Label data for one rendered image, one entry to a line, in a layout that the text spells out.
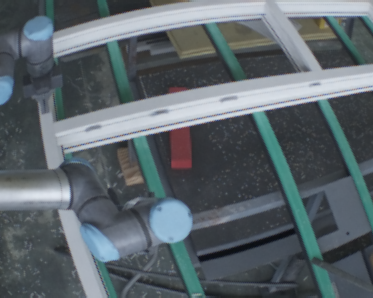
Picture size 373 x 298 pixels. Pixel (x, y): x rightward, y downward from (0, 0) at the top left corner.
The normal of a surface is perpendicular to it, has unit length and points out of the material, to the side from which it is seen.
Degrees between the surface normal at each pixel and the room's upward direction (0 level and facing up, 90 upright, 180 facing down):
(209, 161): 0
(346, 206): 0
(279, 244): 0
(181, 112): 90
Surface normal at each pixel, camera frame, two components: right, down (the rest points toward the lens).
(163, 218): 0.49, -0.10
